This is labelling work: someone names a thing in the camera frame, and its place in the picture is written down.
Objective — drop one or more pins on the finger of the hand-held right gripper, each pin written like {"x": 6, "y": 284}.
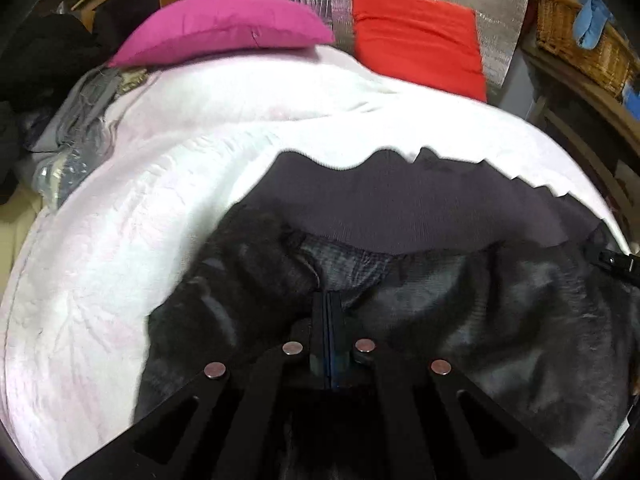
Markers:
{"x": 620, "y": 261}

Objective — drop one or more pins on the grey cloth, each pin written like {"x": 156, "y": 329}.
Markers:
{"x": 75, "y": 110}

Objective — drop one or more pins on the wicker basket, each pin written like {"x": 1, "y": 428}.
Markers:
{"x": 560, "y": 35}

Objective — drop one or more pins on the white blanket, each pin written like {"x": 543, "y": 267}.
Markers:
{"x": 125, "y": 235}

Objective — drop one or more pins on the blue cloth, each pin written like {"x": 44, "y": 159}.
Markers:
{"x": 592, "y": 15}

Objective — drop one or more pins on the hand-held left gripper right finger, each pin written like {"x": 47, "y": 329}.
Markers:
{"x": 338, "y": 340}

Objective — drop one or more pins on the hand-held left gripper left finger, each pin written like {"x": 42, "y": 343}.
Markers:
{"x": 320, "y": 340}

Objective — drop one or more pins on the red pillow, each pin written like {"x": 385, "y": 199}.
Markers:
{"x": 415, "y": 40}

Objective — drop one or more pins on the black jacket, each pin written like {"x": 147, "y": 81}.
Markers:
{"x": 450, "y": 210}

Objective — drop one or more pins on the pile of black clothes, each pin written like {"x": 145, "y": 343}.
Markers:
{"x": 40, "y": 60}

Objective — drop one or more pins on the clear plastic bag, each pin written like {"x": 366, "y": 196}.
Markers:
{"x": 60, "y": 175}

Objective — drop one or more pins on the magenta pillow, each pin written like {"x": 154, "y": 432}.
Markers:
{"x": 225, "y": 25}

